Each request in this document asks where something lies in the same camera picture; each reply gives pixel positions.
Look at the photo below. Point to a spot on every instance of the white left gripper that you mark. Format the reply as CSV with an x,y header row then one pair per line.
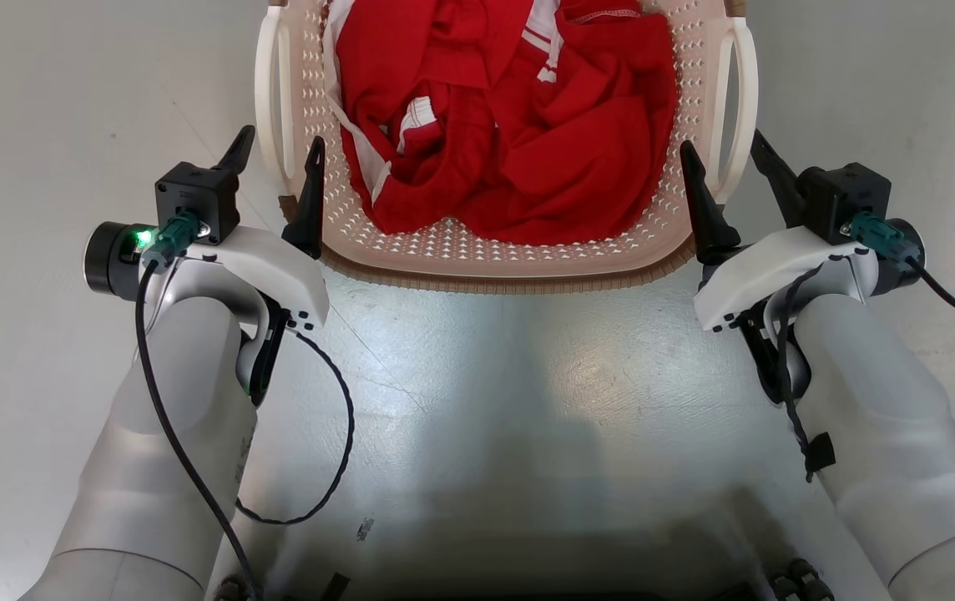
x,y
277,267

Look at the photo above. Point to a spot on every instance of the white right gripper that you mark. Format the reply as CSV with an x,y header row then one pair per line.
x,y
765,271

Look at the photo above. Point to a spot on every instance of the beige perforated plastic laundry basket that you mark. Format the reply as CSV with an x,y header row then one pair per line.
x,y
477,250

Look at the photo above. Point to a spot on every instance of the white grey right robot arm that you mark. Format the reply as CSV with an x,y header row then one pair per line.
x,y
895,451

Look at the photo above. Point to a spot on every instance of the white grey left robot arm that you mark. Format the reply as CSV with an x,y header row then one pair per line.
x,y
160,434

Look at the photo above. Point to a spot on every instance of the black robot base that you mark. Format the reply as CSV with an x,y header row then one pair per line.
x,y
803,584

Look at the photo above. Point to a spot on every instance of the red garment with white trim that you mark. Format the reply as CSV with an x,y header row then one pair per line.
x,y
561,142

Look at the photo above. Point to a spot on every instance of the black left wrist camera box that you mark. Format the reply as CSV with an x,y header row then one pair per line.
x,y
198,196

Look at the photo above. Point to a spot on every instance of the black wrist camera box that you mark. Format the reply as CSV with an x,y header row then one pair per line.
x,y
198,196
849,196

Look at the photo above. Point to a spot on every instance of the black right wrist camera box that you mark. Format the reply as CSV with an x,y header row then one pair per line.
x,y
849,196

